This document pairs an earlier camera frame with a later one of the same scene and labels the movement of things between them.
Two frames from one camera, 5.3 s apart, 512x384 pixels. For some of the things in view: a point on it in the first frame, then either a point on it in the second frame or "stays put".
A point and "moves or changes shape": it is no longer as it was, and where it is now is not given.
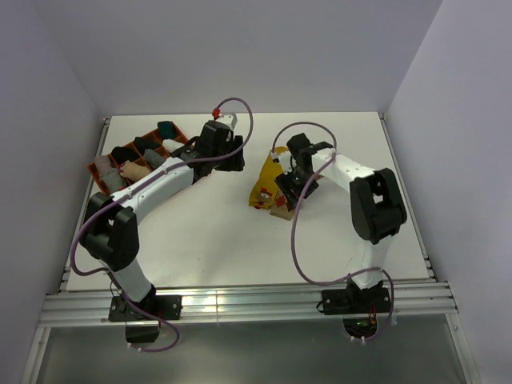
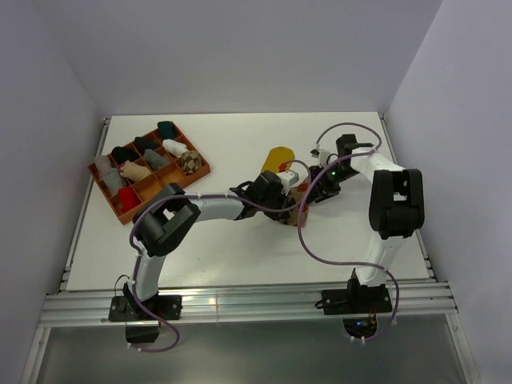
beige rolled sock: [133, 170] stays put
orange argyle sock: [280, 207] moves or changes shape
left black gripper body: [233, 163] -> [278, 200]
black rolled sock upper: [145, 143] stays put
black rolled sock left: [123, 154] stays put
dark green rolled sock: [166, 130] stays put
